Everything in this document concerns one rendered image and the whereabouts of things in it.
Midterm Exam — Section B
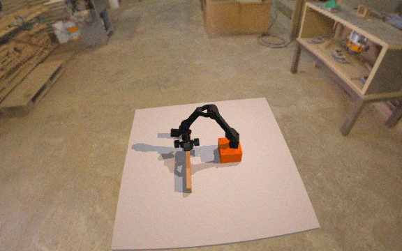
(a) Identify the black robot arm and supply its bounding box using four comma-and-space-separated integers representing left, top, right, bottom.
170, 104, 239, 152

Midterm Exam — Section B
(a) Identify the wooden rail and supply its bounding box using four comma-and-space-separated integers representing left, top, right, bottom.
186, 151, 191, 193

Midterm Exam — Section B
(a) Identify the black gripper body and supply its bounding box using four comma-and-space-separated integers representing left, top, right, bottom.
174, 137, 200, 148

